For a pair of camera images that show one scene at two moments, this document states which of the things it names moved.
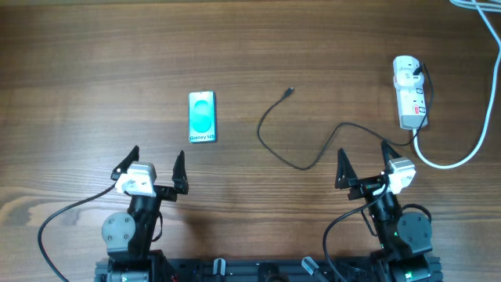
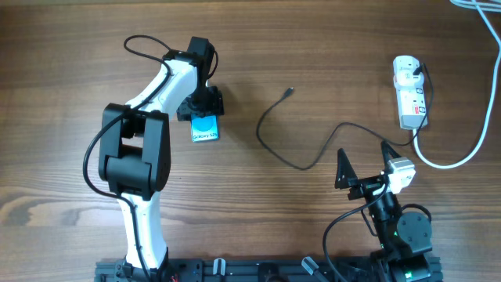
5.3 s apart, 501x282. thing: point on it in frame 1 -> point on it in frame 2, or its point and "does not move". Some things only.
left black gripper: [168, 193] -> [214, 107]
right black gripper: [347, 178] does not move
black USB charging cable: [289, 92] does not move
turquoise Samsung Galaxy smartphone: [202, 120] does not move
